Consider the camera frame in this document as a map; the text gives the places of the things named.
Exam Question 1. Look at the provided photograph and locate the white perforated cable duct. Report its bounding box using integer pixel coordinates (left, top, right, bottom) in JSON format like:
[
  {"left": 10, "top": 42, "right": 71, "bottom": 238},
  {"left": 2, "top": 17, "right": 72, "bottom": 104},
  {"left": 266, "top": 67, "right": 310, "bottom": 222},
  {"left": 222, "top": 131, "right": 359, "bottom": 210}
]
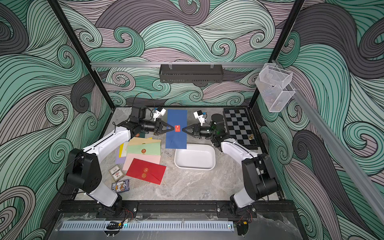
[{"left": 58, "top": 221, "right": 235, "bottom": 232}]

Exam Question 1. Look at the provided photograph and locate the black white chessboard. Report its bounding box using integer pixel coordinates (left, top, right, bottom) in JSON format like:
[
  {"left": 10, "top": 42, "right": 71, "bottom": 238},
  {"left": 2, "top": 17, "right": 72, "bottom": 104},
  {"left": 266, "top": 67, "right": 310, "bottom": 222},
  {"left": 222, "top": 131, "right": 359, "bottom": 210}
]
[{"left": 223, "top": 108, "right": 260, "bottom": 150}]

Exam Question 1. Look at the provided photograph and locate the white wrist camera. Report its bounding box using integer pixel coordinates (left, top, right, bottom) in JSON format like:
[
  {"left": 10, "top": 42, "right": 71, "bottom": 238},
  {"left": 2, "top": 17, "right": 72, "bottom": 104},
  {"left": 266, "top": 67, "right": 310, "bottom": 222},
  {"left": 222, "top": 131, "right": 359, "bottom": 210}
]
[
  {"left": 153, "top": 107, "right": 167, "bottom": 120},
  {"left": 194, "top": 110, "right": 207, "bottom": 126}
]

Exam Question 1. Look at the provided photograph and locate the red envelope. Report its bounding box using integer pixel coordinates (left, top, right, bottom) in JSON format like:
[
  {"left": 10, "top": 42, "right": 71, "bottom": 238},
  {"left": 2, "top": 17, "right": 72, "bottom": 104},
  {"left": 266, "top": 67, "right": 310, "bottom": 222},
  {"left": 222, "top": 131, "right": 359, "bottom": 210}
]
[{"left": 126, "top": 159, "right": 166, "bottom": 185}]

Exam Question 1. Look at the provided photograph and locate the light green envelope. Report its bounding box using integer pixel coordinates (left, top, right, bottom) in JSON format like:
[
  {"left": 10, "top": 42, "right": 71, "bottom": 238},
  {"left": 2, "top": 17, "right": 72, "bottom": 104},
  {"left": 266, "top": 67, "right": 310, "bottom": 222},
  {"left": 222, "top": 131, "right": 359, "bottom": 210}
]
[{"left": 127, "top": 143, "right": 161, "bottom": 156}]

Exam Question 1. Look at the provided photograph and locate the dark green envelope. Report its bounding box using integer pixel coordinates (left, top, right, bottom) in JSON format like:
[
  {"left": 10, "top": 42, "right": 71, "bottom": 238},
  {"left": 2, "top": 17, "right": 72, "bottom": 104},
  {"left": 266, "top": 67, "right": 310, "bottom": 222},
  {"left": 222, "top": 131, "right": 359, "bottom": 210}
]
[{"left": 132, "top": 125, "right": 146, "bottom": 138}]

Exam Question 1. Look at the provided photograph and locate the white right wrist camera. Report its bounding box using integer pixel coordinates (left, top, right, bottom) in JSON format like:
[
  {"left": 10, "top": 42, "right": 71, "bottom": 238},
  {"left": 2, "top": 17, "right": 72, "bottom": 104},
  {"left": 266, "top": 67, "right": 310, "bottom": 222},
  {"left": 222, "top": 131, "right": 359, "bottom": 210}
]
[{"left": 194, "top": 110, "right": 207, "bottom": 126}]

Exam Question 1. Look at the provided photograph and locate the black wall shelf tray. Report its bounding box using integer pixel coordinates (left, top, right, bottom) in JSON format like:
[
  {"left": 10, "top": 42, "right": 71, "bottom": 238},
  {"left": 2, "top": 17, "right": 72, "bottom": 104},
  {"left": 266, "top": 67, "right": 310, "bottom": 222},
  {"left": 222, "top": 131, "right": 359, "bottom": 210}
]
[{"left": 159, "top": 64, "right": 224, "bottom": 84}]

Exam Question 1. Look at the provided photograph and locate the clear acrylic wall bin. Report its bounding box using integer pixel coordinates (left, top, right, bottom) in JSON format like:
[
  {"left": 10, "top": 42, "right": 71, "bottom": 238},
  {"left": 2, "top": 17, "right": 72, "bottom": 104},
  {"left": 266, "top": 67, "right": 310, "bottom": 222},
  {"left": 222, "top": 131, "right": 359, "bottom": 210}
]
[{"left": 256, "top": 63, "right": 296, "bottom": 113}]

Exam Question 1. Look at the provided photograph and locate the pink envelope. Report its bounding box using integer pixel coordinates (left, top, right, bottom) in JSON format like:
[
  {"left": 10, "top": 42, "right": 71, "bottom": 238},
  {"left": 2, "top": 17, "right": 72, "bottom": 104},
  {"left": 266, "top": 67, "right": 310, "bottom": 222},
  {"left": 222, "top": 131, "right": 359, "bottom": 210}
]
[{"left": 123, "top": 154, "right": 161, "bottom": 171}]

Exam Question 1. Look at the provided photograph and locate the blue playing card box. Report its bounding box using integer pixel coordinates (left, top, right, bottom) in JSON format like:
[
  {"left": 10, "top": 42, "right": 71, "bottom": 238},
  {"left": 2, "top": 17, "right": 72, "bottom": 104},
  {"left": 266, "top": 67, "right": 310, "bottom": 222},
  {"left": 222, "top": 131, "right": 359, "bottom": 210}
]
[{"left": 111, "top": 179, "right": 130, "bottom": 194}]

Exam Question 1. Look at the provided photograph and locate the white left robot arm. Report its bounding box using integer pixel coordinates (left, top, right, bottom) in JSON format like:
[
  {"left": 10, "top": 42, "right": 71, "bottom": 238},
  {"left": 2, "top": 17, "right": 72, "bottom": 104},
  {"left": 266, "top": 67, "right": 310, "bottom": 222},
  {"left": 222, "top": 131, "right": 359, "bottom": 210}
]
[{"left": 64, "top": 107, "right": 175, "bottom": 216}]

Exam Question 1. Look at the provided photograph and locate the framed card box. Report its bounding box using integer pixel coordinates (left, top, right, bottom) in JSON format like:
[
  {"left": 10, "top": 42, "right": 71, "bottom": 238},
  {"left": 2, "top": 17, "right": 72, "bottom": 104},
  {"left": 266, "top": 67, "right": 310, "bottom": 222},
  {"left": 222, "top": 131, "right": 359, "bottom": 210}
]
[{"left": 109, "top": 165, "right": 125, "bottom": 182}]

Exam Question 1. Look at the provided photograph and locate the white plastic storage box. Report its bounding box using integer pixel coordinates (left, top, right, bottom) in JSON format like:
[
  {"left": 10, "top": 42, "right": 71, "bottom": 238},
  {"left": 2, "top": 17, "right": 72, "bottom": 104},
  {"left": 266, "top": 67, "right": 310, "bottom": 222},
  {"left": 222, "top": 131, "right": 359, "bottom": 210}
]
[{"left": 174, "top": 144, "right": 216, "bottom": 171}]

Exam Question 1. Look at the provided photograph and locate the tan kraft envelope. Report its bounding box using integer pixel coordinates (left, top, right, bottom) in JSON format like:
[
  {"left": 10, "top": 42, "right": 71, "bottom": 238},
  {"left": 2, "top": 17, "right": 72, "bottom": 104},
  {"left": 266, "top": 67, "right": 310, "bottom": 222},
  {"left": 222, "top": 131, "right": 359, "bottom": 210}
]
[{"left": 128, "top": 137, "right": 153, "bottom": 146}]

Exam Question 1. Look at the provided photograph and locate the dark blue envelope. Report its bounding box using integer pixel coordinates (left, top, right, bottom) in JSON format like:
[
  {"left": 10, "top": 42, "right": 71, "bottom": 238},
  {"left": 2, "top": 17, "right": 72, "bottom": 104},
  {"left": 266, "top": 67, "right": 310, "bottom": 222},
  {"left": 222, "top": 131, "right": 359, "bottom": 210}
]
[{"left": 166, "top": 110, "right": 188, "bottom": 149}]

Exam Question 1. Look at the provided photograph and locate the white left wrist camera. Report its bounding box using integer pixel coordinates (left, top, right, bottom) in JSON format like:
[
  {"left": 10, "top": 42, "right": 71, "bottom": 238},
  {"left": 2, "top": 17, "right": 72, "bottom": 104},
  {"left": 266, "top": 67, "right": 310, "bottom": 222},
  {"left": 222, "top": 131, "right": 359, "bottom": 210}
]
[{"left": 153, "top": 107, "right": 167, "bottom": 120}]

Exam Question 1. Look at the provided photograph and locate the lavender envelope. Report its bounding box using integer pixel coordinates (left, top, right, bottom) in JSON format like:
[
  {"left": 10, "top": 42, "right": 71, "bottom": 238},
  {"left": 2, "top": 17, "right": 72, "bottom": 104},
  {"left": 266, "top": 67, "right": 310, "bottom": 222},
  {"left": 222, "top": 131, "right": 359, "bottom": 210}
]
[{"left": 115, "top": 148, "right": 126, "bottom": 165}]

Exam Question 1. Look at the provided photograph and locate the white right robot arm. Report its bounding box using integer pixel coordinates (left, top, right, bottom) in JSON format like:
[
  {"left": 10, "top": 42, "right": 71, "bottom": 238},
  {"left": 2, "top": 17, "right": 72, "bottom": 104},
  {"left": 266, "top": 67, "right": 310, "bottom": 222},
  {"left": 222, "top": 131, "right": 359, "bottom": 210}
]
[{"left": 183, "top": 111, "right": 279, "bottom": 217}]

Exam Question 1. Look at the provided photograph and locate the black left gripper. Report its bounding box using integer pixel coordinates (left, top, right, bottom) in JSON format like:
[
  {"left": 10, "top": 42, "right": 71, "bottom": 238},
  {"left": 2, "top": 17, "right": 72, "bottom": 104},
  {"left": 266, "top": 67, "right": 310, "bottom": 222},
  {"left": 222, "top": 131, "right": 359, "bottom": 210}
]
[{"left": 139, "top": 120, "right": 174, "bottom": 136}]

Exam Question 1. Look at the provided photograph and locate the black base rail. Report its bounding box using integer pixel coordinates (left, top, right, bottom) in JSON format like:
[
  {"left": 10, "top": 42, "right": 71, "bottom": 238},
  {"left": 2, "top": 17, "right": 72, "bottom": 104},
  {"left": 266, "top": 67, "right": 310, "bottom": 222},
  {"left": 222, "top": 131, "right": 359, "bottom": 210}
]
[{"left": 58, "top": 199, "right": 298, "bottom": 215}]

